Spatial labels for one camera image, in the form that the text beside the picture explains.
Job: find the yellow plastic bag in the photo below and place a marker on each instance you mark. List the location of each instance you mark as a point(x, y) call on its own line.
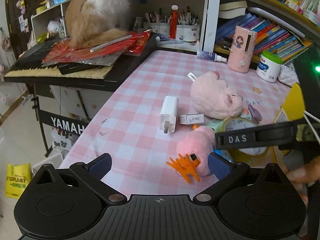
point(17, 179)

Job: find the mint green stapler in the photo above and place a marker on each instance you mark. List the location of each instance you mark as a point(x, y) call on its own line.
point(216, 125)

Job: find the keyboard stand black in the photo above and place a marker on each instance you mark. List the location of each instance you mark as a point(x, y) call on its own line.
point(64, 124)

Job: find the red foil paper stack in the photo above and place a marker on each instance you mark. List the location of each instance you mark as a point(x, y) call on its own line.
point(105, 54)

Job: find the black Yamaha keyboard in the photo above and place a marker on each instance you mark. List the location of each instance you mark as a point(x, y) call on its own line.
point(76, 75)

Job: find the white pen holder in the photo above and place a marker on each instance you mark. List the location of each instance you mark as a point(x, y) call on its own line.
point(188, 33)
point(160, 28)

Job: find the white wall charger plug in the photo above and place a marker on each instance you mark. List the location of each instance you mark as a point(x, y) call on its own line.
point(168, 114)

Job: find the blue spray bottle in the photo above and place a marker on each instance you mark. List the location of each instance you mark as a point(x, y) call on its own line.
point(204, 55)

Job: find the large pink plush pig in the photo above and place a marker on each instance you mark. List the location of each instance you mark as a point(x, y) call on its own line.
point(213, 97)

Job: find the pink cylindrical humidifier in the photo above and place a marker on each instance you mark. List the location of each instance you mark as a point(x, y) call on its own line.
point(241, 50)

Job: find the small white staples box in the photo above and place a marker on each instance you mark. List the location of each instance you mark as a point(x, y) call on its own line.
point(191, 119)

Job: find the white jar green lid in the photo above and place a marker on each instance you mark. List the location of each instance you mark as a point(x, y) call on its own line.
point(269, 66)

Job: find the row of colourful books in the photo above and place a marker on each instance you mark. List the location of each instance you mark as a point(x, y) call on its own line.
point(271, 36)

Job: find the white storage cube shelf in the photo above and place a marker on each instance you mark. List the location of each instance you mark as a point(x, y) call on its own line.
point(40, 21)

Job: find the person's right hand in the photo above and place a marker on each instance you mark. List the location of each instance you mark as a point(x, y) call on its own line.
point(306, 174)

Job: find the yellow cardboard box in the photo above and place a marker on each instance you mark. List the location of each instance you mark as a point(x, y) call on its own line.
point(293, 107)

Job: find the right white pen holder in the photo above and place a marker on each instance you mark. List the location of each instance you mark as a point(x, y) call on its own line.
point(188, 33)

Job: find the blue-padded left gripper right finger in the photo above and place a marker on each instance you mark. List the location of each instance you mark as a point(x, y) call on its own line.
point(219, 166)

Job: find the pink checkered tablecloth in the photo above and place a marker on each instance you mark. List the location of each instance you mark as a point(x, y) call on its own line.
point(127, 126)

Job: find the red chinese doll ornament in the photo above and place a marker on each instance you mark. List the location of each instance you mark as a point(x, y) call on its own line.
point(173, 21)

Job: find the orange fluffy cat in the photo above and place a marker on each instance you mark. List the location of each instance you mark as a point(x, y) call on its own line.
point(93, 22)

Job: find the grey purple toy truck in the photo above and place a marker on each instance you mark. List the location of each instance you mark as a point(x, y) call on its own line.
point(252, 114)

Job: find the left white pen holder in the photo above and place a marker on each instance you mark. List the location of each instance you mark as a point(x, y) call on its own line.
point(160, 28)

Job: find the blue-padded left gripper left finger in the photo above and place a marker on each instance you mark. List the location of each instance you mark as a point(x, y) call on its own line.
point(100, 166)

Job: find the pink plush hair claw clip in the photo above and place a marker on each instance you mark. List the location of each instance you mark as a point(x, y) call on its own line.
point(192, 154)

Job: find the white quilted pouch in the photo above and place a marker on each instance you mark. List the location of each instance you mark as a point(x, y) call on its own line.
point(288, 75)

